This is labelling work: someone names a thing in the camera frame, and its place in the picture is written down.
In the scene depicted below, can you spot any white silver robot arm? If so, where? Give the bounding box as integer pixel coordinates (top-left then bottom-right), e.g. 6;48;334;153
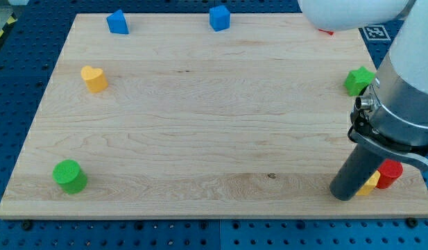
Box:
299;0;428;171

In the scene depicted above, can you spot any light wooden board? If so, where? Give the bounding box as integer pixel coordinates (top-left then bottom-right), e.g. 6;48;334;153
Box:
0;14;428;219

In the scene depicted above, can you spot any blue pentagon block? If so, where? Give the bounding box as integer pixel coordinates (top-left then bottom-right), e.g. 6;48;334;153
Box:
209;5;230;32

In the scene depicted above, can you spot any yellow heart block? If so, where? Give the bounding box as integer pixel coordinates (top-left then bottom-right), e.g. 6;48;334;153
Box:
80;65;108;93

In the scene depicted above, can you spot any blue triangular block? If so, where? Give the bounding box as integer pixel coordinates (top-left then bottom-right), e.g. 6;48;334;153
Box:
106;9;129;35

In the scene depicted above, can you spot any red block at top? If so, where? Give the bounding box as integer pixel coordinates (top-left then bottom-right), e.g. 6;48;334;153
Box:
318;29;334;35

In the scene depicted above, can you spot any green star block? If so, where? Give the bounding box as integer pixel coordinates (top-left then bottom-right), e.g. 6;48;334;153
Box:
343;67;375;97

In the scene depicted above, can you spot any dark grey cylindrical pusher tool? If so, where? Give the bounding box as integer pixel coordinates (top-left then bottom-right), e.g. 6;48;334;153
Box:
329;144;385;201

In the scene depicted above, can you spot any green cylinder block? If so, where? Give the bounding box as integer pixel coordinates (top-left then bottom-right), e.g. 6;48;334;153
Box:
52;159;87;194

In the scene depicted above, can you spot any yellow block behind pusher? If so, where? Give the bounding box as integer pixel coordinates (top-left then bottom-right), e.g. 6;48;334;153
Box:
356;171;381;196

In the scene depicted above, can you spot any red cylinder block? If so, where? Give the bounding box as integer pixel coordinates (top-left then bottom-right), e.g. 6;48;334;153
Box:
376;159;404;189

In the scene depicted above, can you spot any white fiducial marker tag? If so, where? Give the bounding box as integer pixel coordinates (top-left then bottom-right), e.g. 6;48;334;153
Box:
362;25;391;41

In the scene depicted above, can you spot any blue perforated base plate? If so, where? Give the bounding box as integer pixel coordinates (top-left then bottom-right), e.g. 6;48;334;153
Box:
0;0;428;249

